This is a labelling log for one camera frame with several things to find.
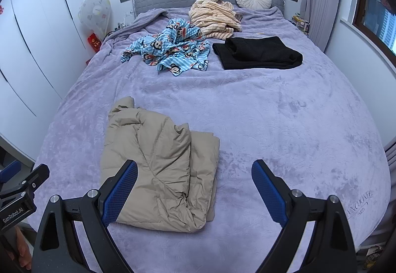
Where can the standing fan with floral cover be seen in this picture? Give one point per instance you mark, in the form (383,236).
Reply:
(94,11)

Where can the small boxes on nightstand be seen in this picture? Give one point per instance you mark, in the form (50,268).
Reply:
(300,23)

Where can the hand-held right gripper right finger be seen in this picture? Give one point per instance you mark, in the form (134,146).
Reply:
(267,192)

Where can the red gift box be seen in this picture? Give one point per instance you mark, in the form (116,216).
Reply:
(94,41)

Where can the blue monkey print pajamas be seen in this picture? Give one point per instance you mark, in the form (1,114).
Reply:
(173,47)

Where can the dark framed window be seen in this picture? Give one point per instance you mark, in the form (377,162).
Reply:
(377,4)

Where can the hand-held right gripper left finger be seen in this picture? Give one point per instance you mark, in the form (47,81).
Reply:
(120,192)

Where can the purple plush blanket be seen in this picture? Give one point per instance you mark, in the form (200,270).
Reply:
(278,106)

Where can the beige striped fleece garment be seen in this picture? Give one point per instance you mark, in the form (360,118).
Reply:
(213,16)

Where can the white wardrobe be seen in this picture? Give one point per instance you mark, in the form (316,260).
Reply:
(31,44)

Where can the person's left hand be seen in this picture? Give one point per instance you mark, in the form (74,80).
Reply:
(23,249)

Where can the beige puffer jacket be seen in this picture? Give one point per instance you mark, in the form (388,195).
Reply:
(161,152)

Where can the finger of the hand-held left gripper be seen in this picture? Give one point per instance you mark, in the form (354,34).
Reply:
(35,177)
(9,171)

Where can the black folded garment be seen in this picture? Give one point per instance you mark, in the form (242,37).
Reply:
(256,53)

